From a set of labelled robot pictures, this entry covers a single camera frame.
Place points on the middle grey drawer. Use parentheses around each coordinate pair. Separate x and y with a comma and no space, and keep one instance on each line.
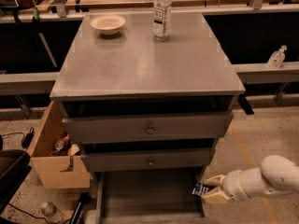
(147,160)

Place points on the bottle inside cardboard box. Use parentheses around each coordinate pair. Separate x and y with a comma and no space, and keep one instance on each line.
(62,143)

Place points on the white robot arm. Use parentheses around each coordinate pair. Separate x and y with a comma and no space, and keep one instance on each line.
(276,176)

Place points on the black power adapter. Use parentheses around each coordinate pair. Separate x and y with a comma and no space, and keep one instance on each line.
(25,143)

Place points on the cardboard box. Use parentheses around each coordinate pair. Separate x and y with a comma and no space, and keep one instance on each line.
(55,172)

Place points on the dark blue rxbar wrapper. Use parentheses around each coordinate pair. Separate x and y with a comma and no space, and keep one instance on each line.
(201,189)

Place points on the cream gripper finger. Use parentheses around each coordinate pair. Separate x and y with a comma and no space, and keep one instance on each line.
(215,180)
(216,196)

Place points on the white ceramic bowl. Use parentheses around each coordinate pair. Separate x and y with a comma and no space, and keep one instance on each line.
(108,24)

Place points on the grey metal drawer cabinet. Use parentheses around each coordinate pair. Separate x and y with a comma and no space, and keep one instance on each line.
(134,74)

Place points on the top grey drawer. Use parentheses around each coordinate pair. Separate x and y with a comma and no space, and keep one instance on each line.
(118,129)

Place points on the bottom grey open drawer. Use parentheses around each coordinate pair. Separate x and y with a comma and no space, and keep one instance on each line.
(162,196)

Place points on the clear plastic water bottle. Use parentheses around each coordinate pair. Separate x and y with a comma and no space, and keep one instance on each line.
(161,19)

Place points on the plastic bottle on floor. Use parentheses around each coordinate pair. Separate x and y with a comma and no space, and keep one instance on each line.
(51,212)

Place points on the black tool on floor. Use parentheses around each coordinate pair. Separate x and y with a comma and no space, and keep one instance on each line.
(84,198)

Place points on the black office chair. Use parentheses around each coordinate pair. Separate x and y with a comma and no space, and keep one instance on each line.
(14,167)

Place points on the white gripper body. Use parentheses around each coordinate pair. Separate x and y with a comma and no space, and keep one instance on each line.
(233,184)

